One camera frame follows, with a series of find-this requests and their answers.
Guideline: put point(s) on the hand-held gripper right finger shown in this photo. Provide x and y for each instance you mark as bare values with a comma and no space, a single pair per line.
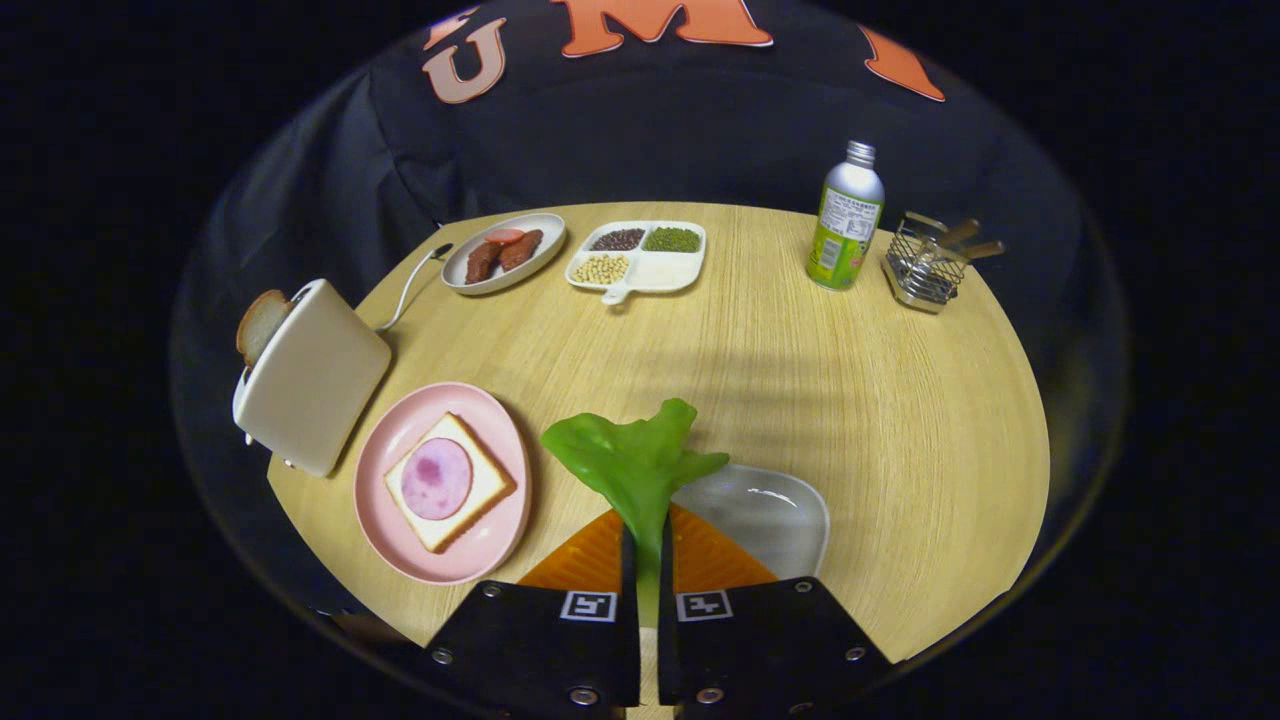
770,650

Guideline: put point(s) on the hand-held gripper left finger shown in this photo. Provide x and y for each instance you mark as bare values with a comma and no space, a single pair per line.
530,650

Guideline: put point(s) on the green lettuce leaf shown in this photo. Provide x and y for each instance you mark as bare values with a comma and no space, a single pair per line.
635,460

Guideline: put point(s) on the toasted bread slice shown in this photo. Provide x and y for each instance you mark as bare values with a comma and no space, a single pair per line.
260,325

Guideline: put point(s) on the white square plate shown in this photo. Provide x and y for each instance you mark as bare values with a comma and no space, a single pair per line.
770,520

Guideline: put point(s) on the white bread slice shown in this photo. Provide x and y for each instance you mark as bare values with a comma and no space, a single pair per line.
488,485

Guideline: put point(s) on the pink round plate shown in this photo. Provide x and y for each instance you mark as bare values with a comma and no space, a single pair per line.
400,530

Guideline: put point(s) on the pink ham slice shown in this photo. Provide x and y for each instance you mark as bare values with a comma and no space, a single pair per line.
437,478

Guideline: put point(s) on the white toaster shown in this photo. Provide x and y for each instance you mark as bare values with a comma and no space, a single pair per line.
315,390

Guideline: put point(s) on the heap of soybeans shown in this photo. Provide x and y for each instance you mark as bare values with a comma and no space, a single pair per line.
602,269

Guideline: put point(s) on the brown meat piece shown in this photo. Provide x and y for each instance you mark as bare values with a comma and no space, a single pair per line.
520,250
483,263

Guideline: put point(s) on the white divided dish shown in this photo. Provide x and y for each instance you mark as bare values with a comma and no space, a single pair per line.
670,272

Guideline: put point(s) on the pink sausage slice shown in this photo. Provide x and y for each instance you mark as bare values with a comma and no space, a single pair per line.
505,236

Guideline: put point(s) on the white round plate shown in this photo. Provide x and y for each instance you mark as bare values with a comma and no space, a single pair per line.
545,235

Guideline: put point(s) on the heap of red beans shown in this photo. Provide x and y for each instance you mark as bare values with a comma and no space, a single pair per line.
618,240

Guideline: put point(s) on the heap of green beans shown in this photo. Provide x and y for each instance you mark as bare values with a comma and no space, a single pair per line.
672,240

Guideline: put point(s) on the silver bottle with green label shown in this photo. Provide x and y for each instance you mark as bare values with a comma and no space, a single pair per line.
845,225

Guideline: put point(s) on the black backdrop cloth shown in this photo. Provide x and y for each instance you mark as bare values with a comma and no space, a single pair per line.
650,130

